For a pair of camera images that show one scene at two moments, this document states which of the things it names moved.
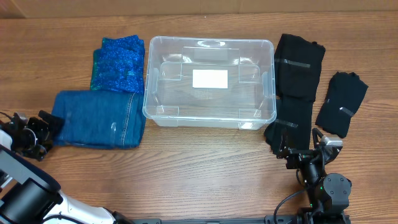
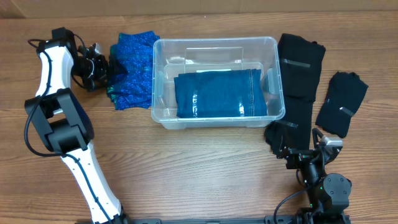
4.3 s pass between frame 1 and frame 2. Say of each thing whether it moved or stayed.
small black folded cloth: stayed
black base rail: stayed
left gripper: moved
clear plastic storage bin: stayed
